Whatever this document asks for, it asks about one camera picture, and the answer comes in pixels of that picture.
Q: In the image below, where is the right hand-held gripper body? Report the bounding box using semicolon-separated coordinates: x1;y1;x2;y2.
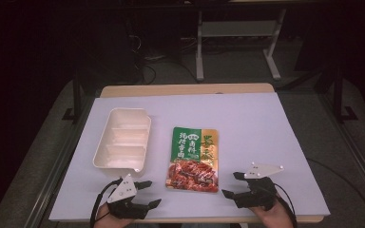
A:
236;161;285;212

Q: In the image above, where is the white plastic box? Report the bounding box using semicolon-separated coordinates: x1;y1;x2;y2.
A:
92;107;152;179

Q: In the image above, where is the person's right hand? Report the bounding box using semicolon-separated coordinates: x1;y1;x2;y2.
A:
249;194;295;228

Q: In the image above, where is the white board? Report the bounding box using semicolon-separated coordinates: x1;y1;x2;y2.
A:
48;92;331;222

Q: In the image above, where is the aluminium rail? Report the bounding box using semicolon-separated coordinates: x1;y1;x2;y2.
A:
21;94;97;228
316;93;365;207

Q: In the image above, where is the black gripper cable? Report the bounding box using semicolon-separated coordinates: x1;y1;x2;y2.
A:
273;182;298;228
89;178;124;228

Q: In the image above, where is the person's left hand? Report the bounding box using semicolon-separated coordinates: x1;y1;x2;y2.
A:
92;201;135;228

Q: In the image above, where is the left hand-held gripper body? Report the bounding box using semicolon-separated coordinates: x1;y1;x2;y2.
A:
106;173;149;220

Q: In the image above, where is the green and red sauce packet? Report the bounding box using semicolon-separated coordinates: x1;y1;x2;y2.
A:
165;126;220;194

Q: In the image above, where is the white metal table frame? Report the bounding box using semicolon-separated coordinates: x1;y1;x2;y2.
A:
195;9;288;82

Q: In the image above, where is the black floor cable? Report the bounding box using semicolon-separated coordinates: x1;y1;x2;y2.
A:
132;55;202;86
306;157;365;228

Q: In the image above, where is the black metal stand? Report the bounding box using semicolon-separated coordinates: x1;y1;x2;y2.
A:
61;70;87;124
315;65;359;124

